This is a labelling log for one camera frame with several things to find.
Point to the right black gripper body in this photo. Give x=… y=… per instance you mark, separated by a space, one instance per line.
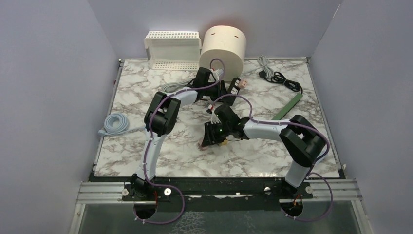
x=224 y=129

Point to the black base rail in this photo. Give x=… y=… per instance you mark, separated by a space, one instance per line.
x=174 y=194

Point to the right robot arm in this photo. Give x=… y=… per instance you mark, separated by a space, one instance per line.
x=305 y=144

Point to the white perforated basket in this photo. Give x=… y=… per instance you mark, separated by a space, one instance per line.
x=173 y=50

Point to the cream cylindrical container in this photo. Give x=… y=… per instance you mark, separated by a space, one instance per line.
x=224 y=47

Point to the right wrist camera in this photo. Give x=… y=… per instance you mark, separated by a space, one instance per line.
x=214 y=119

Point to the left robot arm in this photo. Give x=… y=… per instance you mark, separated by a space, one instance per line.
x=160 y=120

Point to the black strip with pink plugs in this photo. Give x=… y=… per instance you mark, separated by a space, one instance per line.
x=233 y=87

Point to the green power strip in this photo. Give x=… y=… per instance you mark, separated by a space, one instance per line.
x=288 y=107

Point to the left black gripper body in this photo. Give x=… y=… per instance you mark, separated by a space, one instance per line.
x=214 y=91

